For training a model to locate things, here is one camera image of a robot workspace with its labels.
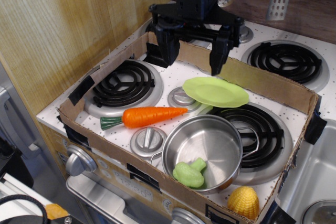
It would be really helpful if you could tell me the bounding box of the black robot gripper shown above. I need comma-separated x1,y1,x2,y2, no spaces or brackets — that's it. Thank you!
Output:
149,0,244,76

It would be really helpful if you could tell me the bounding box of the green toy broccoli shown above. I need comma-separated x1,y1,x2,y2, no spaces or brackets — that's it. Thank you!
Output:
173,157,206,188

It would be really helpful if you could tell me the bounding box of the stainless steel pan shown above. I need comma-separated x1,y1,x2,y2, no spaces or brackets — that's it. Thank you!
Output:
152,114,260,194

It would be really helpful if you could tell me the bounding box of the back left black burner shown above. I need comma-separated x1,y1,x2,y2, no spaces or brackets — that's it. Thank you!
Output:
145,21,157,33

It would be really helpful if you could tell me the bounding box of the black burner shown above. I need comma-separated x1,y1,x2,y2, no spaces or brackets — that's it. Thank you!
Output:
145,21,157,33
209,104,284,169
93,60,155,108
247,42,322,84

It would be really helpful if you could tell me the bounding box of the silver stovetop knob back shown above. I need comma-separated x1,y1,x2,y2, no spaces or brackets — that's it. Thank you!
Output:
239,24,254,44

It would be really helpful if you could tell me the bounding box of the silver stovetop knob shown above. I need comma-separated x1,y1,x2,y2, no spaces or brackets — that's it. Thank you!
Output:
167,87,201,112
130,127,167,159
239,24,254,44

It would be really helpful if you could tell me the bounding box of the light green toy plate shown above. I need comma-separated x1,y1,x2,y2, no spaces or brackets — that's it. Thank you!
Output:
182,77,249,108

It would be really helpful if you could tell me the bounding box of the silver stovetop knob middle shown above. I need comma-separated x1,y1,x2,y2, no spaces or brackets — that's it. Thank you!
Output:
167,87,201,112

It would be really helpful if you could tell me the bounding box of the front left black burner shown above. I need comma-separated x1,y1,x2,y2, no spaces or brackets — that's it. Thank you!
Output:
93,60,155,108

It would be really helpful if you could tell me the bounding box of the hanging metal grater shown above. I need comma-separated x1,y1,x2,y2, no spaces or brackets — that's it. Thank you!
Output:
266,0,289,21

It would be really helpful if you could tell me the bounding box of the orange toy carrot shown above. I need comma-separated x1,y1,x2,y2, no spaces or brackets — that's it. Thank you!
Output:
100,106,188,131

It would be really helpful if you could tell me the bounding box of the back right black burner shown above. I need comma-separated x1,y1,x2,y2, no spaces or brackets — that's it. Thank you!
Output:
247,42,322,84

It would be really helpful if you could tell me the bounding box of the silver stovetop knob front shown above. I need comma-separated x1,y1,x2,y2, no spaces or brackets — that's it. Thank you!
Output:
130,127,167,159

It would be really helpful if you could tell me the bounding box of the front right black burner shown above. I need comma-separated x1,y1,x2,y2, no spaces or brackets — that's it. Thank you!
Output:
209,104,284,169

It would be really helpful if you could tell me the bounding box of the brown cardboard fence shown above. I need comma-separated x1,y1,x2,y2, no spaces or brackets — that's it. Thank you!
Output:
59,32,320,223

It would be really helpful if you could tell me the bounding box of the yellow toy corn cob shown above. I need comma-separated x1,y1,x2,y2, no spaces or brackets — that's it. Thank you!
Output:
227,186,259,220

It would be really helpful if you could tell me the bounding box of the silver oven front knob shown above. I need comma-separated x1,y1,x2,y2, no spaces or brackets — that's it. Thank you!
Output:
66,145,98,176

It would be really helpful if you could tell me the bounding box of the silver oven knob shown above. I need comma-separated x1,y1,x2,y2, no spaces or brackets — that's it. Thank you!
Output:
171,207,204,224
66,145,98,176

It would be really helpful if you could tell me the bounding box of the stainless steel sink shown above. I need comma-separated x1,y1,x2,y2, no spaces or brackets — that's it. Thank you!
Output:
277,119,335,223

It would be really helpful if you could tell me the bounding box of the orange object bottom left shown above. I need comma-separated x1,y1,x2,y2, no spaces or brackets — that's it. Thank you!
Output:
45,204,69,220

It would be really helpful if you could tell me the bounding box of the silver oven door handle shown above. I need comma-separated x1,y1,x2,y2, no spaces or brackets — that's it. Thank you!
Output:
66,175,136,223

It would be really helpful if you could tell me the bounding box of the black cable bottom left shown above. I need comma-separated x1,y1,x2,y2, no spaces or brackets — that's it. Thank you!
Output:
0,194,48,224

